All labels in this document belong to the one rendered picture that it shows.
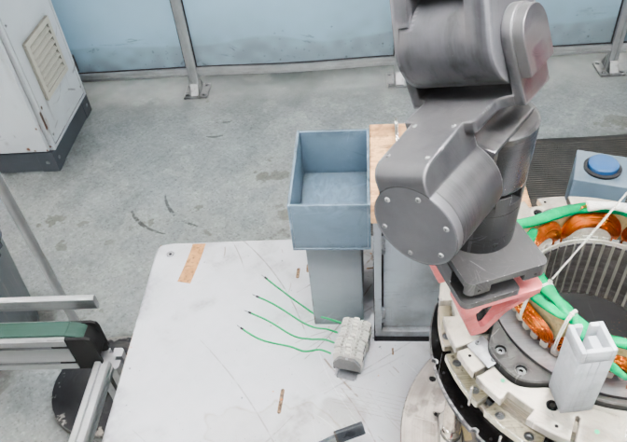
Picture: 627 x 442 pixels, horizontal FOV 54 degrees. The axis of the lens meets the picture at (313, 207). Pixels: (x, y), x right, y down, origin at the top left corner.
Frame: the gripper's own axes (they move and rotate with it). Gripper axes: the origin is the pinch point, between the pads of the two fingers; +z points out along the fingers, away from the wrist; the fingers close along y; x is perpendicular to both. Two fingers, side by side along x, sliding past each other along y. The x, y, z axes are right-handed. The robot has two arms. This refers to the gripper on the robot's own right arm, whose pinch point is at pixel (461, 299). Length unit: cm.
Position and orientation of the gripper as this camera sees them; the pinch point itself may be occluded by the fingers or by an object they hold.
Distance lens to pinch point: 55.4
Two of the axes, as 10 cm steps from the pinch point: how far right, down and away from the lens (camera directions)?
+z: 0.6, 7.2, 6.9
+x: 9.5, -2.4, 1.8
